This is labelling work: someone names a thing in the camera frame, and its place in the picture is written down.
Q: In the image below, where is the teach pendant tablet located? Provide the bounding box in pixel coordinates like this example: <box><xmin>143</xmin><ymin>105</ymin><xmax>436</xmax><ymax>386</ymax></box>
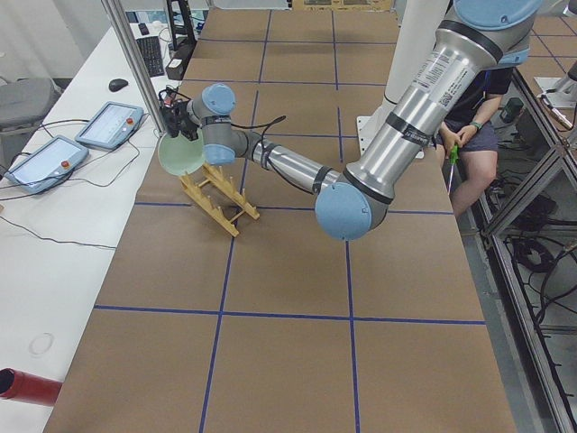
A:
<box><xmin>75</xmin><ymin>101</ymin><xmax>144</xmax><ymax>150</ymax></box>
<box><xmin>5</xmin><ymin>135</ymin><xmax>88</xmax><ymax>193</ymax></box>

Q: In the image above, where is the wooden dish rack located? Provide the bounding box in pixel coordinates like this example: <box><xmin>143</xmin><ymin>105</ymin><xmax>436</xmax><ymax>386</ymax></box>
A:
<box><xmin>179</xmin><ymin>163</ymin><xmax>261</xmax><ymax>237</ymax></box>

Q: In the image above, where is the red cylinder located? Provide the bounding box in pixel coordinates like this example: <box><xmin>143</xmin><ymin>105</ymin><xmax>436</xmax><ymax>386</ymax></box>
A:
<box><xmin>1</xmin><ymin>368</ymin><xmax>62</xmax><ymax>406</ymax></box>

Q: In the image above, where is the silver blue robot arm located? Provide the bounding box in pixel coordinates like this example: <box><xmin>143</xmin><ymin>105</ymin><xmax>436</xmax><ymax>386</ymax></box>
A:
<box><xmin>158</xmin><ymin>1</ymin><xmax>541</xmax><ymax>240</ymax></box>

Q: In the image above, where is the black computer mouse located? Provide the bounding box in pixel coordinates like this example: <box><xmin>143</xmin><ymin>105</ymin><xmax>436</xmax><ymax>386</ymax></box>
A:
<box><xmin>108</xmin><ymin>78</ymin><xmax>128</xmax><ymax>93</ymax></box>

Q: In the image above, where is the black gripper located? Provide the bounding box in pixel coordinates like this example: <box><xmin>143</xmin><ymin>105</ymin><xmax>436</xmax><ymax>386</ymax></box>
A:
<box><xmin>158</xmin><ymin>88</ymin><xmax>198</xmax><ymax>142</ymax></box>

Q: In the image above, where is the black cable bundle on floor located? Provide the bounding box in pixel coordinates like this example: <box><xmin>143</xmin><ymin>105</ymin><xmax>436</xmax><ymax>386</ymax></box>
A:
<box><xmin>504</xmin><ymin>229</ymin><xmax>577</xmax><ymax>317</ymax></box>

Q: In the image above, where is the black keyboard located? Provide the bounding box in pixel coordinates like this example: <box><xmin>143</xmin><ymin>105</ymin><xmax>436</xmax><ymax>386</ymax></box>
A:
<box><xmin>136</xmin><ymin>36</ymin><xmax>164</xmax><ymax>78</ymax></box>

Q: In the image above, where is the near teach pendant tablet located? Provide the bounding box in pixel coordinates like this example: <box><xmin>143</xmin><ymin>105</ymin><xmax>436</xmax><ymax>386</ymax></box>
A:
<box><xmin>5</xmin><ymin>135</ymin><xmax>88</xmax><ymax>193</ymax></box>

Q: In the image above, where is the green handled tool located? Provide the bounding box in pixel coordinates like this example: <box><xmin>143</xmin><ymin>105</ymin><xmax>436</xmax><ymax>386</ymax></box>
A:
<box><xmin>447</xmin><ymin>145</ymin><xmax>459</xmax><ymax>194</ymax></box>

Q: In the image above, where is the black device box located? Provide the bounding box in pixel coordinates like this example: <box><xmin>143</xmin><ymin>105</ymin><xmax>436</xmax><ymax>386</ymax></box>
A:
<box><xmin>165</xmin><ymin>45</ymin><xmax>194</xmax><ymax>80</ymax></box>

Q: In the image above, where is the grey aluminium frame post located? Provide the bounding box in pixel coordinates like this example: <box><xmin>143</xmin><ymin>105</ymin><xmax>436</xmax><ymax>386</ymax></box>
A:
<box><xmin>101</xmin><ymin>0</ymin><xmax>166</xmax><ymax>137</ymax></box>

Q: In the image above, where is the pale green ceramic plate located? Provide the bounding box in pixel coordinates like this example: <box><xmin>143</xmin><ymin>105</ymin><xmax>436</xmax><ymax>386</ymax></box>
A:
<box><xmin>157</xmin><ymin>134</ymin><xmax>206</xmax><ymax>176</ymax></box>

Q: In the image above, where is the far teach pendant tablet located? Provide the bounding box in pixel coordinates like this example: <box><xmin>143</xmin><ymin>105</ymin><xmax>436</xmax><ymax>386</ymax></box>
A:
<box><xmin>75</xmin><ymin>101</ymin><xmax>144</xmax><ymax>150</ymax></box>

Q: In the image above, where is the clear tape roll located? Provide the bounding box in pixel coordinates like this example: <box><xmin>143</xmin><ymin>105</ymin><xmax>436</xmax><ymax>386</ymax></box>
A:
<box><xmin>28</xmin><ymin>333</ymin><xmax>55</xmax><ymax>357</ymax></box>

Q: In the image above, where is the seated person in shorts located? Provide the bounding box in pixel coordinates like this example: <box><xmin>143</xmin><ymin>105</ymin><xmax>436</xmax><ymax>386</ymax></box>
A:
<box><xmin>435</xmin><ymin>68</ymin><xmax>513</xmax><ymax>217</ymax></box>

